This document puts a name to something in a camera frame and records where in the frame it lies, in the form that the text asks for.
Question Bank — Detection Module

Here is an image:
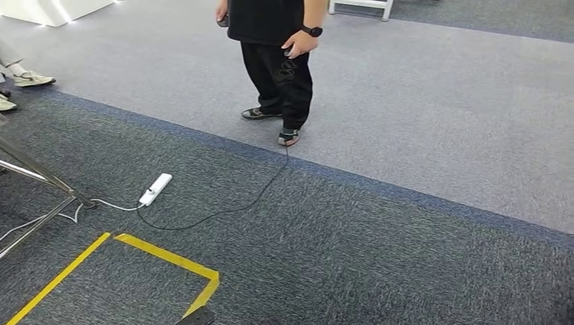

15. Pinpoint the person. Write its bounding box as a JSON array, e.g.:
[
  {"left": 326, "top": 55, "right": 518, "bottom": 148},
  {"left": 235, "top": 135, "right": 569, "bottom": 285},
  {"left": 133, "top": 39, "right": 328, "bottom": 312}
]
[
  {"left": 0, "top": 38, "right": 57, "bottom": 113},
  {"left": 215, "top": 0, "right": 328, "bottom": 148}
]

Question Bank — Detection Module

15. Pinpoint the thin black floor cable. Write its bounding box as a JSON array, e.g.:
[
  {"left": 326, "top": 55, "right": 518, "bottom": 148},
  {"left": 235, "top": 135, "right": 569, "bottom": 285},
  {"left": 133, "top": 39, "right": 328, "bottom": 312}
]
[{"left": 136, "top": 146, "right": 290, "bottom": 232}]

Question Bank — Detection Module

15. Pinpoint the white power strip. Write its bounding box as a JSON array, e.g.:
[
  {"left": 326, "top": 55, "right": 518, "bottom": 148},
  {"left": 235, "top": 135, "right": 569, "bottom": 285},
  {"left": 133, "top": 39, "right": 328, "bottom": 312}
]
[{"left": 137, "top": 173, "right": 173, "bottom": 207}]

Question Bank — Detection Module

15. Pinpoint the white furniture frame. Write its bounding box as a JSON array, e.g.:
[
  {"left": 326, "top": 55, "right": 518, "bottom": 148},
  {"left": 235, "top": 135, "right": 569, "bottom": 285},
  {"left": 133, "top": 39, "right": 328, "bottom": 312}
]
[{"left": 328, "top": 0, "right": 395, "bottom": 22}]

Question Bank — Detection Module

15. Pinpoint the white floor cable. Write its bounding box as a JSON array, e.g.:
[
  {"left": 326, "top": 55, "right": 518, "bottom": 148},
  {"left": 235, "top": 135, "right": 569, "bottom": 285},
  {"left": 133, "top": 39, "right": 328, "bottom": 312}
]
[{"left": 0, "top": 197, "right": 147, "bottom": 244}]

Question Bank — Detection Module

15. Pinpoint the person's left hand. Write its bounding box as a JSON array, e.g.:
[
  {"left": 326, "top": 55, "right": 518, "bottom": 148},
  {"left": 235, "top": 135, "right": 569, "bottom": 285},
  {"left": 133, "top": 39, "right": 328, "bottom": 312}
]
[{"left": 281, "top": 30, "right": 320, "bottom": 59}]

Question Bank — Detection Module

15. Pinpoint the white cabinet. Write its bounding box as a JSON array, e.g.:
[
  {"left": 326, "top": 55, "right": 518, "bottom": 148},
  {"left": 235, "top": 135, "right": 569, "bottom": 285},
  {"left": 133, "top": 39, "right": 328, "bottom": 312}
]
[{"left": 0, "top": 0, "right": 121, "bottom": 28}]

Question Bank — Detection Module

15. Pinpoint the dark robot foot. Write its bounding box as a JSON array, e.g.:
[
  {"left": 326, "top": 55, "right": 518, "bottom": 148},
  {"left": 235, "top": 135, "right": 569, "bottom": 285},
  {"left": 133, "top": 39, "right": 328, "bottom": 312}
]
[{"left": 175, "top": 305, "right": 217, "bottom": 325}]

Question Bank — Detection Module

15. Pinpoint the stainless steel workbench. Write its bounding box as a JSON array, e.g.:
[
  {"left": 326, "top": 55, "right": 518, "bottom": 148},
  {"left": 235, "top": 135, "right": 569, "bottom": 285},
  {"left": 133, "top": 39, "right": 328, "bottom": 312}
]
[{"left": 0, "top": 134, "right": 98, "bottom": 261}]

